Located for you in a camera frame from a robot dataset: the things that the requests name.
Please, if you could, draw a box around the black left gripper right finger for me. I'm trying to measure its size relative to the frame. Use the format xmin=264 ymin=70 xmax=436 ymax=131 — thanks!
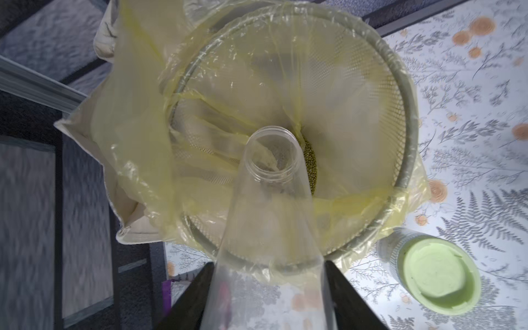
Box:
xmin=324 ymin=261 xmax=388 ymax=330

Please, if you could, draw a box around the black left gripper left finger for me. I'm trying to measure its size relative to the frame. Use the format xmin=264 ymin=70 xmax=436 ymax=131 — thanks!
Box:
xmin=154 ymin=262 xmax=215 ymax=330

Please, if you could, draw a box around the tall clear plastic jar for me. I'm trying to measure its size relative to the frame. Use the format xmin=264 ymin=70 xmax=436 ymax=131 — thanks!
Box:
xmin=201 ymin=126 xmax=337 ymax=329

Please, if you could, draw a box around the purple snack packet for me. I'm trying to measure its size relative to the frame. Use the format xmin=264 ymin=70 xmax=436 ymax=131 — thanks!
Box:
xmin=162 ymin=279 xmax=172 ymax=316

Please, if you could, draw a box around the glass jar with green lid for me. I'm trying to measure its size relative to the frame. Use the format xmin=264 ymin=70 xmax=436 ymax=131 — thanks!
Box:
xmin=376 ymin=227 xmax=481 ymax=316

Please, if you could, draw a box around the yellow plastic bin liner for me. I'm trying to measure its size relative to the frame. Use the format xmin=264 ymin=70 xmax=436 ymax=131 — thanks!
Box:
xmin=56 ymin=1 xmax=431 ymax=270

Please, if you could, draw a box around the grey mesh waste bin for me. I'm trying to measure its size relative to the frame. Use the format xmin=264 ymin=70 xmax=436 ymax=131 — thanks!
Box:
xmin=169 ymin=1 xmax=426 ymax=262

